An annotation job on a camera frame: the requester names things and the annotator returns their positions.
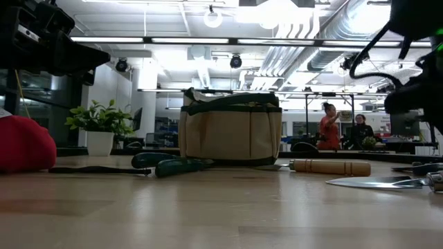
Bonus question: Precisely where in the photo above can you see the green handled pruning shears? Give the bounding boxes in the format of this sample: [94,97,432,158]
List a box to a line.
[130,151,215,179]

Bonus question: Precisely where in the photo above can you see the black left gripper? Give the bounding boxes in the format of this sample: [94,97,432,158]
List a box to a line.
[0,0,112,86]

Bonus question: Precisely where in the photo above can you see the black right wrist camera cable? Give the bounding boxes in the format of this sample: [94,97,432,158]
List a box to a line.
[348,20,405,89]

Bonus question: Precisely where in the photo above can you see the thin yellow hanging cable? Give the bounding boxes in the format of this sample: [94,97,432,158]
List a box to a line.
[14,68,31,119]

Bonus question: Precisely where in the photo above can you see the person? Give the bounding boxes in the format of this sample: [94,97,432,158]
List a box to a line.
[316,102,343,151]
[347,113,376,150]

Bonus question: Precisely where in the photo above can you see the small green background plant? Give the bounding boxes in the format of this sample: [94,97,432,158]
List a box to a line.
[361,136,378,151]

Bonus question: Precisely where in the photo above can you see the black background frame stand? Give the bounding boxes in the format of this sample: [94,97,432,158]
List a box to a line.
[304,91,356,148]

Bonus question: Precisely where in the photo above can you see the black ceiling device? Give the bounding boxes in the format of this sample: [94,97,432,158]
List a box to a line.
[341,51,370,72]

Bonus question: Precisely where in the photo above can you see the red black gardening glove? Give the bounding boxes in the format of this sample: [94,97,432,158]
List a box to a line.
[0,109,57,174]

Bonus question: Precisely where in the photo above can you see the wooden handle garden tool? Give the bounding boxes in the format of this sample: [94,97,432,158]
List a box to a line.
[254,158,372,178]

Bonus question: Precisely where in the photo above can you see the silver ventilation duct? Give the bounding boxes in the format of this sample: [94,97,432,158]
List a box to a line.
[306,0,392,72]

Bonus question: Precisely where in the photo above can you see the green plant white pot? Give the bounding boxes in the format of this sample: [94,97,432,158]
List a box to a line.
[64,99,135,157]

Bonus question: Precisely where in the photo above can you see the black aluminium table frame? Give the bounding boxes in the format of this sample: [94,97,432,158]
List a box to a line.
[57,147,443,164]

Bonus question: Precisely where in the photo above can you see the long ceiling light bar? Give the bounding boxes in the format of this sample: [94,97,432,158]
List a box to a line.
[71,35,432,48]

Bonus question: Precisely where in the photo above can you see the black monitor stand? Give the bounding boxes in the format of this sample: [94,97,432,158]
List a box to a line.
[428,122,437,150]

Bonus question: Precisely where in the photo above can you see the dark metal garden tool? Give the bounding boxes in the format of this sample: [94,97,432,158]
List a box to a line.
[391,162,443,176]

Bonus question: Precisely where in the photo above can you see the silver trowel wooden handle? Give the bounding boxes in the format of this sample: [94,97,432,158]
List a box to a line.
[325,172,443,193]

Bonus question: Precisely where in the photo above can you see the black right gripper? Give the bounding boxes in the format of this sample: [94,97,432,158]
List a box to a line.
[383,48,443,136]

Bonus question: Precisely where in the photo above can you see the black computer monitor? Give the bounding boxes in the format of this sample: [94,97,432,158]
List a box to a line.
[390,109,422,138]

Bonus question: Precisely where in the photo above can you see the beige green gardening bag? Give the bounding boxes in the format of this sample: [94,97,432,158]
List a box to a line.
[178,86,283,166]

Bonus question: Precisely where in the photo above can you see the white ring ceiling lamp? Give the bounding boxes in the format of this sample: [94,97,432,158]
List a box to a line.
[203,5,224,29]

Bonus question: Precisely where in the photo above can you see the dark background monitor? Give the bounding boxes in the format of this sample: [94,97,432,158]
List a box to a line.
[132,107,143,132]

